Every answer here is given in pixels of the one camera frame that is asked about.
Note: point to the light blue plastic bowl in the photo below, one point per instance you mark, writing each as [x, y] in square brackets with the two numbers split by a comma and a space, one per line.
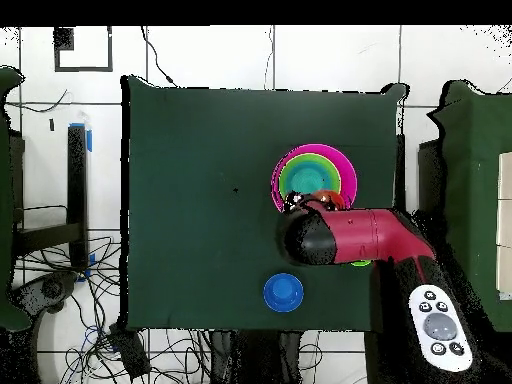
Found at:
[310, 180]

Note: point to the pink plastic bowl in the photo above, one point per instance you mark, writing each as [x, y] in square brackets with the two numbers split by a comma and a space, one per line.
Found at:
[274, 192]
[348, 172]

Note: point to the green plastic bowl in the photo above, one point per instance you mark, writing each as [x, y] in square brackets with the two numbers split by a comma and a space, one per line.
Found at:
[284, 176]

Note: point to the red plastic cup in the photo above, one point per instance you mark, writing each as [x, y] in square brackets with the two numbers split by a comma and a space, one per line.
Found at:
[334, 199]

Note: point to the dark blue plastic bowl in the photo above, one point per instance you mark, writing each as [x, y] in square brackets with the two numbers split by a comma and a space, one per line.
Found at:
[283, 292]

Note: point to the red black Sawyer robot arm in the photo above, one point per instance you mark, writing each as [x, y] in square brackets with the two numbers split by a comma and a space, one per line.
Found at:
[360, 236]

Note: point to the green plastic cup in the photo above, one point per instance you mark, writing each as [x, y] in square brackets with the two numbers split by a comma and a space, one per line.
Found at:
[360, 263]

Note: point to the dark green tablecloth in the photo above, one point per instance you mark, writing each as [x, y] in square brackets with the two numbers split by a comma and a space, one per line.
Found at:
[200, 160]

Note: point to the green clothed side table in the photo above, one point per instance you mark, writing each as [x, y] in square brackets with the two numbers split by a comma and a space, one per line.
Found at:
[472, 160]
[6, 200]

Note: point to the white box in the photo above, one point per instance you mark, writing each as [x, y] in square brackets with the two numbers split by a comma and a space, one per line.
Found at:
[504, 224]

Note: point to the black metal stand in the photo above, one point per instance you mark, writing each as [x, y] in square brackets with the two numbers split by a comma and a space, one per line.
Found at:
[76, 192]

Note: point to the black power adapter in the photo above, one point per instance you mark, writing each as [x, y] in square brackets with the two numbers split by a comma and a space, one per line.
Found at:
[132, 354]

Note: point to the black square frame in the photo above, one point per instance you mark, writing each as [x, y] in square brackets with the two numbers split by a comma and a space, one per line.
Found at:
[84, 69]

